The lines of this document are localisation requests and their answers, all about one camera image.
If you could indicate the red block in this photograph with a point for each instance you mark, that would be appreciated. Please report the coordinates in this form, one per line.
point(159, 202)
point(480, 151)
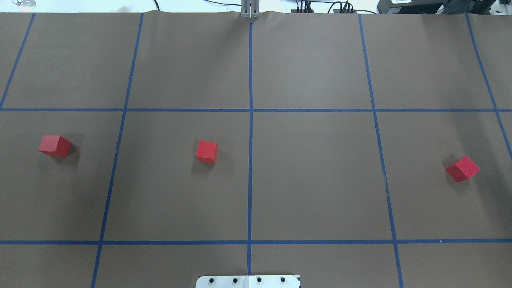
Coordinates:
point(207, 152)
point(462, 169)
point(54, 146)

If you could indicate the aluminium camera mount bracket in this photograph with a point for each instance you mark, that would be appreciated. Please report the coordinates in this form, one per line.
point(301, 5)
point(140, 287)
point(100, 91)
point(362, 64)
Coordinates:
point(250, 9)

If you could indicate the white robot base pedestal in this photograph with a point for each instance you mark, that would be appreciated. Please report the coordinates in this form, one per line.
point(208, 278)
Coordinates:
point(249, 281)

